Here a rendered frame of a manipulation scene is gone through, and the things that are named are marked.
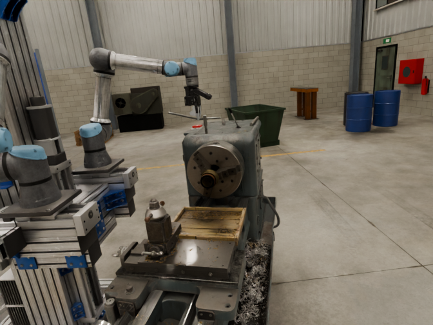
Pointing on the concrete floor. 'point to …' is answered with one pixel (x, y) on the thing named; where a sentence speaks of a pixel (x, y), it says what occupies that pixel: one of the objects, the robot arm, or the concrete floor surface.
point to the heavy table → (303, 93)
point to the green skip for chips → (270, 124)
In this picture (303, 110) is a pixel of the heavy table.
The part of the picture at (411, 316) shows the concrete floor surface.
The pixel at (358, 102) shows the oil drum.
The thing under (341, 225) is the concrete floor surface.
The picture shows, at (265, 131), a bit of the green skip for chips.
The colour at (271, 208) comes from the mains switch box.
